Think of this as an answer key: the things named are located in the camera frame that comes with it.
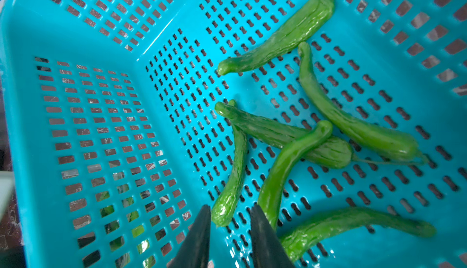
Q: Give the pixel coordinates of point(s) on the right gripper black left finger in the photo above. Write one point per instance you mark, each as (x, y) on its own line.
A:
(194, 252)

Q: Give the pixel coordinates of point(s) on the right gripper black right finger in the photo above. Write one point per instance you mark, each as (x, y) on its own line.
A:
(267, 251)

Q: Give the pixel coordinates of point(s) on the small green pepper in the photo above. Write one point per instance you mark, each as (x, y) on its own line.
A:
(328, 224)
(300, 27)
(393, 145)
(226, 204)
(334, 153)
(270, 194)

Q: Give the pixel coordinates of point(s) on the teal perforated plastic basket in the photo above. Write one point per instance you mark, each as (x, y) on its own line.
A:
(116, 144)

